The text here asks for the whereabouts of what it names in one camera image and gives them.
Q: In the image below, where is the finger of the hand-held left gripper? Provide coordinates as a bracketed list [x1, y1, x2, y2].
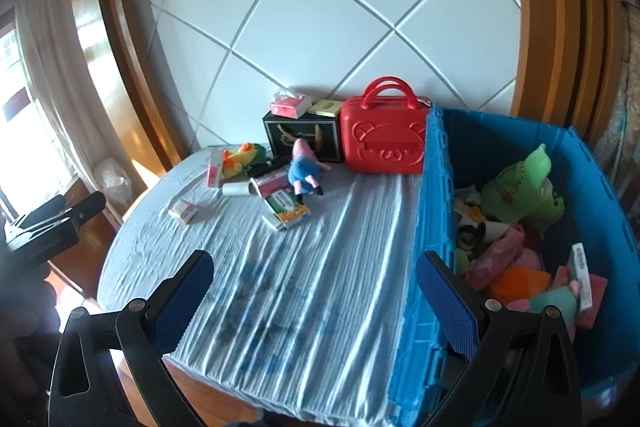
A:
[15, 194, 71, 230]
[65, 192, 107, 228]

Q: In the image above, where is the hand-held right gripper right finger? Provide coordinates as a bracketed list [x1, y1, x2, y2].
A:
[416, 249, 583, 427]

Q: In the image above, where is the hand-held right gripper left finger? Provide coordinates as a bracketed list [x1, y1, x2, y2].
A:
[48, 249, 216, 427]

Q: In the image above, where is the blue plastic crate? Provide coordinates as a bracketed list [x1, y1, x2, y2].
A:
[387, 107, 640, 427]

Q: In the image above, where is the pink tissue pack white label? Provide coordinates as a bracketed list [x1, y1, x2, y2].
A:
[248, 171, 287, 198]

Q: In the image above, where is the yellow duck plush green hood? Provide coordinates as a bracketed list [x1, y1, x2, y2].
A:
[221, 142, 268, 180]

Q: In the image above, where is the pink pig plush blue shirt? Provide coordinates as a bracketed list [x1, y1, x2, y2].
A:
[287, 138, 332, 197]

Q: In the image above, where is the pink soft toy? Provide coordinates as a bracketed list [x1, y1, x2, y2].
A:
[465, 224, 526, 290]

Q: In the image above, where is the orange soft item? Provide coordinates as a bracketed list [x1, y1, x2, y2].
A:
[489, 267, 551, 303]

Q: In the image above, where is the small pink pack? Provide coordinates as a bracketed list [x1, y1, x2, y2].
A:
[169, 198, 198, 224]

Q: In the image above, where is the black and white toy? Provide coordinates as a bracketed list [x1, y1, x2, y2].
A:
[452, 200, 506, 253]

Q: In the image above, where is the mint green soft item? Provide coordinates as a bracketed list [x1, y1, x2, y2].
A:
[530, 287, 576, 343]

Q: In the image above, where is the light blue striped bed sheet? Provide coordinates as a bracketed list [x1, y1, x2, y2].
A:
[97, 146, 431, 408]

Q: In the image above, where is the pink floral tissue pack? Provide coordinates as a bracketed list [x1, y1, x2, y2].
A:
[205, 150, 226, 189]

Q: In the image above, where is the green and orange box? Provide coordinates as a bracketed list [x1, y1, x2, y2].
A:
[262, 188, 312, 232]

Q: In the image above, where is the green frog plush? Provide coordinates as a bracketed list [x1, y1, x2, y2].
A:
[480, 143, 566, 228]

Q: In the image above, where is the white labelled box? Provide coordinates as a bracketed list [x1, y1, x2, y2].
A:
[570, 243, 596, 313]

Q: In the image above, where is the pink box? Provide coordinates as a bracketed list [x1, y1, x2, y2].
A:
[575, 274, 608, 330]

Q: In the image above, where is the black oblong item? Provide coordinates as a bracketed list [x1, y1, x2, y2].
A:
[247, 157, 292, 175]

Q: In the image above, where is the white curtain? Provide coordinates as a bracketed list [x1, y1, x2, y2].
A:
[0, 0, 101, 228]

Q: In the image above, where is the red toy suitcase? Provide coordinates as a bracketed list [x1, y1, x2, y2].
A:
[340, 76, 433, 176]

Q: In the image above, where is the black gift box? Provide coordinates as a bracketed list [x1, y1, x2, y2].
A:
[262, 110, 346, 165]

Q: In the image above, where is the pale yellow flat box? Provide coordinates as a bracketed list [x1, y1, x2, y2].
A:
[307, 98, 343, 117]

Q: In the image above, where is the rolled patterned rug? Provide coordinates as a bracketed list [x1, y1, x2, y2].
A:
[620, 2, 640, 188]

